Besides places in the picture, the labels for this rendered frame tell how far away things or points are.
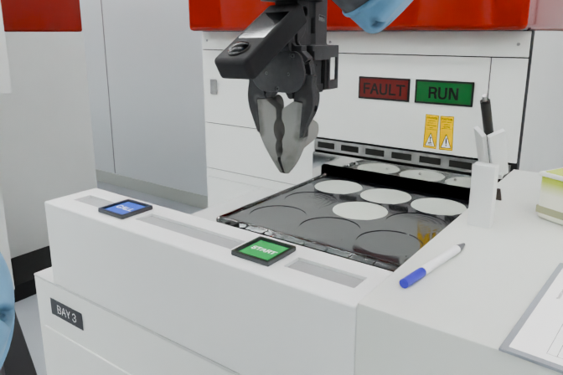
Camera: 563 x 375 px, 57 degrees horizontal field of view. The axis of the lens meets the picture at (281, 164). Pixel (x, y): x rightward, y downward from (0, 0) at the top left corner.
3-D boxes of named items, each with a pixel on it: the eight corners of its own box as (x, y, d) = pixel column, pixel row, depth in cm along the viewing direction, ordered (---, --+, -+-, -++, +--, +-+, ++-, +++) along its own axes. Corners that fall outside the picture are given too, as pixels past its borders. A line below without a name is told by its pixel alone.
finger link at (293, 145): (326, 168, 65) (327, 94, 63) (301, 179, 60) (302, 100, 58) (305, 165, 67) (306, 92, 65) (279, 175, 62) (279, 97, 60)
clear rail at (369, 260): (219, 221, 93) (219, 213, 93) (421, 278, 72) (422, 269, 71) (214, 223, 92) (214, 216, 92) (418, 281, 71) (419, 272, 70)
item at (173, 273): (101, 263, 93) (95, 187, 89) (390, 382, 61) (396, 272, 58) (53, 282, 85) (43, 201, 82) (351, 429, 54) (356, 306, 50)
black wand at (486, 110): (488, 99, 62) (492, 92, 63) (477, 98, 63) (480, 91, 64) (500, 203, 75) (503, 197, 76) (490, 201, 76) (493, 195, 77)
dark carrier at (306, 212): (327, 177, 119) (327, 175, 119) (482, 206, 100) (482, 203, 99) (227, 220, 92) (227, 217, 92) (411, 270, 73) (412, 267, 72)
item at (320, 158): (315, 187, 128) (316, 150, 125) (504, 226, 103) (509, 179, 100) (311, 189, 126) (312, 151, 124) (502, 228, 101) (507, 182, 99)
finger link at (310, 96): (319, 137, 60) (320, 59, 58) (312, 139, 59) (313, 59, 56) (285, 133, 62) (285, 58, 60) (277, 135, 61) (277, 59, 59)
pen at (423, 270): (460, 238, 63) (399, 278, 53) (468, 241, 62) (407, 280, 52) (459, 247, 63) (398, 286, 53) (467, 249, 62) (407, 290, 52)
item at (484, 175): (475, 212, 75) (484, 120, 72) (503, 218, 73) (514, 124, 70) (462, 224, 70) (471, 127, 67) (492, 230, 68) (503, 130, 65)
